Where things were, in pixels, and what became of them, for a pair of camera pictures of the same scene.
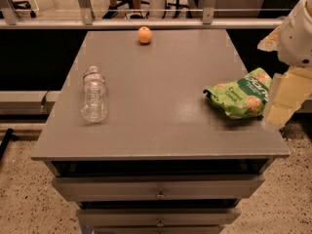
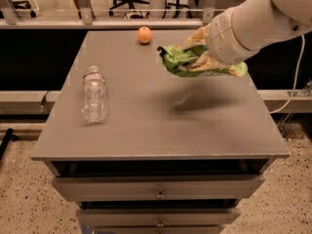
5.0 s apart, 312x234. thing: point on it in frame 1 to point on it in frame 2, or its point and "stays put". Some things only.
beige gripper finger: [290, 90] to [206, 62]
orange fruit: [144, 34] stays put
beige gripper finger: [271, 42] to [199, 37]
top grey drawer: [214, 187] stays put
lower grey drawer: [159, 216] stays put
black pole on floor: [8, 136] stays put
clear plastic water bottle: [94, 108] stays put
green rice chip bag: [245, 97] to [177, 60]
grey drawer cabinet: [165, 159] stays put
